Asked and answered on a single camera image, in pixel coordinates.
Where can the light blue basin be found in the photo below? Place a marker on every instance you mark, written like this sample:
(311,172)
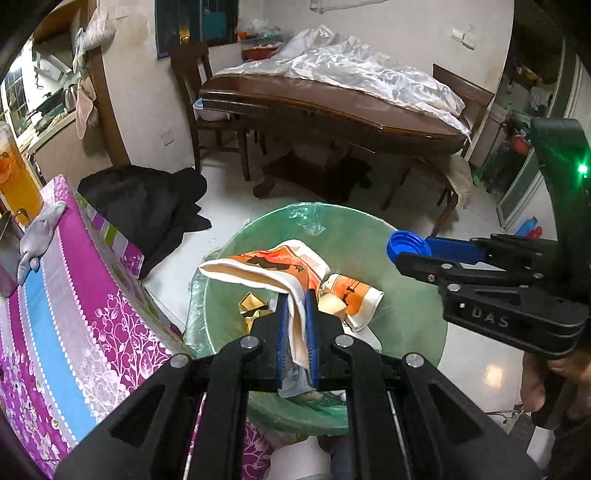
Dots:
(198,104)

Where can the dark window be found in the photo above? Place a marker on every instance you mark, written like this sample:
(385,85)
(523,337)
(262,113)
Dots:
(184,23)

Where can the green plastic bag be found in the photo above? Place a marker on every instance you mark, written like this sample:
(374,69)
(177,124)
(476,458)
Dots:
(496,170)

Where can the steel kettle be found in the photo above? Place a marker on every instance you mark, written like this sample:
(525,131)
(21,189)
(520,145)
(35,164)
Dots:
(69,99)

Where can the beige cloth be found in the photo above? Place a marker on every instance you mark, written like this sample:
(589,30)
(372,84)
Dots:
(461,180)

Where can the steel pot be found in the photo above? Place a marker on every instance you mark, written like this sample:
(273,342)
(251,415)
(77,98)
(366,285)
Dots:
(7,230)

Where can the person's right forearm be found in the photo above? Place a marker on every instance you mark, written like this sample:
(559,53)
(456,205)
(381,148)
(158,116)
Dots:
(577,424)

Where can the dark wooden dining table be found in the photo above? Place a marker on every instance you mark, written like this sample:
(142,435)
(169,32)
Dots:
(323,106)

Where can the blue red bottle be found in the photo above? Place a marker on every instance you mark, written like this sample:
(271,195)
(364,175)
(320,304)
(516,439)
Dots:
(526,227)

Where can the gold foil wrapper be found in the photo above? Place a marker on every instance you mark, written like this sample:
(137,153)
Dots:
(251,304)

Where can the white wall socket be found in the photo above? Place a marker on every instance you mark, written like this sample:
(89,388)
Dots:
(167,137)

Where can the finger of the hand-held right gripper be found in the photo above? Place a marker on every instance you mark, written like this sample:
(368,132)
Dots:
(434,272)
(455,249)

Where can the steel range hood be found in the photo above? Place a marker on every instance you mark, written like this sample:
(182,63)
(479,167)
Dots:
(51,64)

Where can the beige block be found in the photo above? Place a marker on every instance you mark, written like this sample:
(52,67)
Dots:
(332,305)

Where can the person's right hand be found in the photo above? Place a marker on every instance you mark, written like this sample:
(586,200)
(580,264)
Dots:
(533,383)

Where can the white plastic sheet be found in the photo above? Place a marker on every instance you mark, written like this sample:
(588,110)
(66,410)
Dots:
(369,74)

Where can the red plastic basin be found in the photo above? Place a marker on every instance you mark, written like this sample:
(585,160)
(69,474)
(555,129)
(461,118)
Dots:
(258,53)

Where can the blue bottle cap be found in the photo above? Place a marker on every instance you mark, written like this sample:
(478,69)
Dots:
(406,244)

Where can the barred kitchen window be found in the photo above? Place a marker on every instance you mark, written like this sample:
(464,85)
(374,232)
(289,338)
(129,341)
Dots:
(11,101)

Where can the orange juice bottle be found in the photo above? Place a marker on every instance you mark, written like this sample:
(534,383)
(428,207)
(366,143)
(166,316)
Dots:
(18,184)

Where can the black jacket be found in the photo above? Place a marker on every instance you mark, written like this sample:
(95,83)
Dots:
(138,203)

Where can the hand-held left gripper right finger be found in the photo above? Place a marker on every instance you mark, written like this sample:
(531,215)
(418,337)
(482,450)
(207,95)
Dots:
(313,341)

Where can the white wall switch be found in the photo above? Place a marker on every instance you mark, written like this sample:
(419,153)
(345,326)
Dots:
(463,38)

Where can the pink hanging towel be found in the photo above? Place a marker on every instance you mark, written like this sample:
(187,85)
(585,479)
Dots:
(85,110)

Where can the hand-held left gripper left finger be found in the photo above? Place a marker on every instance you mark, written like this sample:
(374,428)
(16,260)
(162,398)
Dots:
(280,341)

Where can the green lined trash bin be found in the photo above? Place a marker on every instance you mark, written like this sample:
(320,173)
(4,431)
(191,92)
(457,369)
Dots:
(401,323)

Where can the grey cloth glove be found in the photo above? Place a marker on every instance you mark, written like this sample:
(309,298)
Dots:
(41,230)

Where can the orange white packet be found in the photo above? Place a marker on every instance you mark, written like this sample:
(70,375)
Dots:
(268,267)
(355,295)

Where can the hanging clear plastic bag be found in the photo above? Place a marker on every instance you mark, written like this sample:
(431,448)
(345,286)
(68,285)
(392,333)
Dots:
(97,27)

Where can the dark wooden chair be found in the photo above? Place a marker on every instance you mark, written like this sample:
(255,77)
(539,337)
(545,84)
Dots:
(189,69)
(461,92)

